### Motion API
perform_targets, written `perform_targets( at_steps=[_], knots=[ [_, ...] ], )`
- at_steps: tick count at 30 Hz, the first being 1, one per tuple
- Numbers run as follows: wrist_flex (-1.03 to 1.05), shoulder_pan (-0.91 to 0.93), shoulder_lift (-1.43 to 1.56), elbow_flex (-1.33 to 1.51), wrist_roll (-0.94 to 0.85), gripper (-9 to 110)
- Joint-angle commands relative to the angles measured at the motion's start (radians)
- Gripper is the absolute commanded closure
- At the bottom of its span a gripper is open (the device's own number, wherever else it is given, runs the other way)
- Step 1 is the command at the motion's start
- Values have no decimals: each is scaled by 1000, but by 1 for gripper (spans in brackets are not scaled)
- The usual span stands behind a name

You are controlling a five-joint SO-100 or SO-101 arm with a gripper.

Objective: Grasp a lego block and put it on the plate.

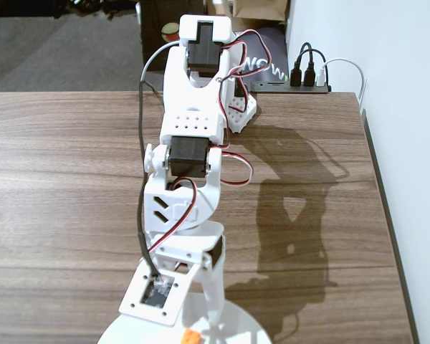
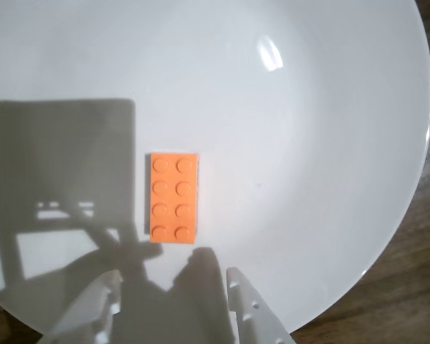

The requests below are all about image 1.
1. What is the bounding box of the black cabinet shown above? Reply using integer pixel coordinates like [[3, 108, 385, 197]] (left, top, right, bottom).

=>
[[135, 0, 209, 91]]

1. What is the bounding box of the dark grey usb hub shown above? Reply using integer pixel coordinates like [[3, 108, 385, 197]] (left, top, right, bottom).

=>
[[249, 80, 333, 95]]

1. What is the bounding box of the orange lego block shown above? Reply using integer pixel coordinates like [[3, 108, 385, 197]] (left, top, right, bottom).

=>
[[181, 328, 203, 344]]

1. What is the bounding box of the white usb plug with cable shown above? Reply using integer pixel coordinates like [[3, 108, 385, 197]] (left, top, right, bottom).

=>
[[316, 57, 367, 110]]

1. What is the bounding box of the red yellow round object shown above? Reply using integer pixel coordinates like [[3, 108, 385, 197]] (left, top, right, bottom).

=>
[[161, 21, 181, 43]]

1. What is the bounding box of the black usb plug with cable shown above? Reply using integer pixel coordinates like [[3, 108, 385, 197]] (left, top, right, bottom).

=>
[[302, 48, 328, 87], [290, 42, 313, 87]]

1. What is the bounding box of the grey black camera cable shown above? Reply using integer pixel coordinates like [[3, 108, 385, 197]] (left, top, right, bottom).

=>
[[138, 40, 183, 285]]

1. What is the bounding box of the black bag white lettering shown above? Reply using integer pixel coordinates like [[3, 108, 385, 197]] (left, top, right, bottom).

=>
[[235, 29, 292, 84]]

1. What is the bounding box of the brown paper bag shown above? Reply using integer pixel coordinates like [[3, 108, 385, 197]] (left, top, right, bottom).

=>
[[231, 0, 292, 23]]

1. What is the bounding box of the white round plate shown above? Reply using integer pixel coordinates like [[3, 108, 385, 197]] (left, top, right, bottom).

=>
[[96, 292, 274, 344]]

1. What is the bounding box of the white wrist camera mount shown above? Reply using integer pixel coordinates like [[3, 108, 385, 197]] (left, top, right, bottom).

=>
[[118, 262, 199, 328]]

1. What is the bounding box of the red black white servo wire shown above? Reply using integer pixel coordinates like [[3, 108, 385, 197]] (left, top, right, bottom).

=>
[[220, 142, 254, 188], [216, 29, 274, 108], [145, 178, 199, 256]]

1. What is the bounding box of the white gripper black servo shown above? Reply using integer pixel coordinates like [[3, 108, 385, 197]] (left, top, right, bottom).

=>
[[153, 233, 226, 323]]

